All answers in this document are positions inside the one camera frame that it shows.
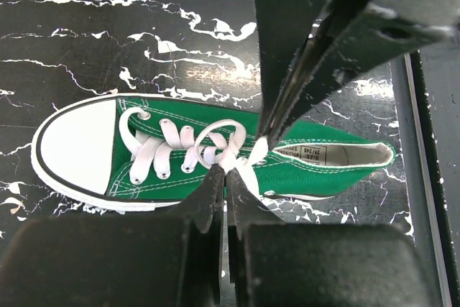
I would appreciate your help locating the white lace of sneaker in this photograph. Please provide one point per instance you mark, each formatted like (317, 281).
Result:
(218, 143)

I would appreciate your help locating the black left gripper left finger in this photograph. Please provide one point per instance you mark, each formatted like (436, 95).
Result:
(169, 258)

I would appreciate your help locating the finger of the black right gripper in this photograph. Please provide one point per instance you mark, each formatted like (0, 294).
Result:
(283, 27)
(354, 37)

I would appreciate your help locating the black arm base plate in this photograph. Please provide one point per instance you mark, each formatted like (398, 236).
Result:
(436, 79)

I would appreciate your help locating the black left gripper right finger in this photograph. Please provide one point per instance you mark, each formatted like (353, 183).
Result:
(275, 263)

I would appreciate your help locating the green sneaker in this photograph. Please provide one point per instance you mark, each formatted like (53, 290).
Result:
(78, 152)

